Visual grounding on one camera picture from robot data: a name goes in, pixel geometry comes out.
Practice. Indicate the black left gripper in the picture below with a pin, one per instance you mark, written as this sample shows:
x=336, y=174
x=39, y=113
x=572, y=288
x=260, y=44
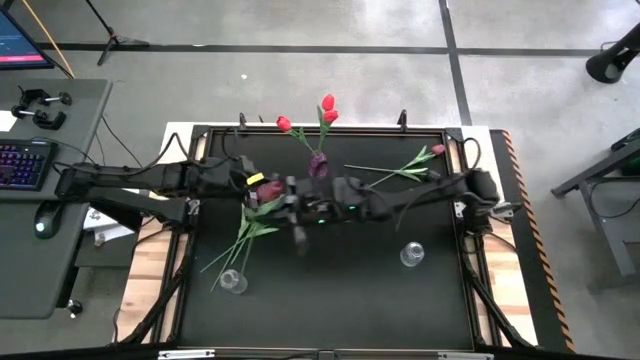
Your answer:
x=250, y=192

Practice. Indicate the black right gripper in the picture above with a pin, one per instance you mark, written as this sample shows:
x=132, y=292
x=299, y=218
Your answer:
x=337, y=210

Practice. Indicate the red artificial tulip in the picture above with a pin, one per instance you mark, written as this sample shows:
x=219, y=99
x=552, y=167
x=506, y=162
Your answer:
x=283, y=123
x=328, y=102
x=330, y=116

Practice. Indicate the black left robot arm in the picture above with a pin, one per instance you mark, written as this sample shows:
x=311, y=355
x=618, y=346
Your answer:
x=150, y=177

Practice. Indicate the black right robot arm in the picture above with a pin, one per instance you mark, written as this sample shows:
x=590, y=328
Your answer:
x=440, y=192

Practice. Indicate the pink ribbed glass vase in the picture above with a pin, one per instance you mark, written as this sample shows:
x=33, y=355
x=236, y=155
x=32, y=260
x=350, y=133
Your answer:
x=318, y=167

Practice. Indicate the clear ribbed glass vase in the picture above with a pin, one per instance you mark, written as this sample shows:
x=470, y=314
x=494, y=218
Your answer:
x=412, y=254
x=233, y=282

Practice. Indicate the bunch of tulips left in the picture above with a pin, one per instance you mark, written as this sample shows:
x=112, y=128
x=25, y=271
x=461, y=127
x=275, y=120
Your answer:
x=272, y=206

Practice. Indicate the yellow tag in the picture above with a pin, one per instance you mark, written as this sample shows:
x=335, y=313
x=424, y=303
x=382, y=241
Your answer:
x=255, y=179

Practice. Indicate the small black clip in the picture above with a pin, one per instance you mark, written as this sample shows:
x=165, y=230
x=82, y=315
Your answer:
x=402, y=119
x=243, y=122

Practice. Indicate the white papers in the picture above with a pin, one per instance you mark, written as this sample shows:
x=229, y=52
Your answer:
x=107, y=232

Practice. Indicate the black tripod stand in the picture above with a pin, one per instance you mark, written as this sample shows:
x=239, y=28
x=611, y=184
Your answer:
x=113, y=38

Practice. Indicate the black board with hazard stripe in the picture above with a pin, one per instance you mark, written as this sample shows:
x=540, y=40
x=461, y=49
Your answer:
x=530, y=280

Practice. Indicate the black desk knob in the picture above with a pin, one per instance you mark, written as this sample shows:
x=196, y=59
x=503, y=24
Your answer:
x=75, y=306

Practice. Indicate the black computer mouse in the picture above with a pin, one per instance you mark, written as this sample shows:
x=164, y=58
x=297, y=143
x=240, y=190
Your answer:
x=47, y=220

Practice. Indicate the black screw clamp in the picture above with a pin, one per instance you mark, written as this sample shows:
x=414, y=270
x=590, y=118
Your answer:
x=32, y=96
x=50, y=120

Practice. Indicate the backlit black keyboard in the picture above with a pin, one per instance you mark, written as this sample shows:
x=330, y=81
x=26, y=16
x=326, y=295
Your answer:
x=25, y=165

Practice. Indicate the grey desk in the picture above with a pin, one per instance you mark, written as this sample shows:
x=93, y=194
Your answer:
x=30, y=280

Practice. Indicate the small white paper sheet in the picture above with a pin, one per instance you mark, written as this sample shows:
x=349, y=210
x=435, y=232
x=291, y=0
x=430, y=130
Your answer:
x=6, y=121

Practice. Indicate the computer monitor with lit screen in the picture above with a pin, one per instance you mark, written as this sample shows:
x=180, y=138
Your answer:
x=20, y=45

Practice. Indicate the black round-base stand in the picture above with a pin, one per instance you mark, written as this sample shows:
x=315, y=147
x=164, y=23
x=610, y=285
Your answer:
x=607, y=67

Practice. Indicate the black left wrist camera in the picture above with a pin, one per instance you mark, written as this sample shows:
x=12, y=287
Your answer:
x=246, y=165

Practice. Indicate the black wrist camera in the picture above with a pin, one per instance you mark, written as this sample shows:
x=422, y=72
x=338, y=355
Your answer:
x=346, y=187
x=246, y=165

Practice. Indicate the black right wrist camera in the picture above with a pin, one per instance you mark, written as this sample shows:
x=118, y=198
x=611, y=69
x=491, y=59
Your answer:
x=346, y=187

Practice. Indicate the black table frame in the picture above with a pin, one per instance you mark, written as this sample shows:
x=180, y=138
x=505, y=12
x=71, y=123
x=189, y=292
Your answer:
x=360, y=131

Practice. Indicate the silver metal bracket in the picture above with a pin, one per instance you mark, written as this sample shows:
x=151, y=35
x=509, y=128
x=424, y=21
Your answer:
x=465, y=356
x=185, y=354

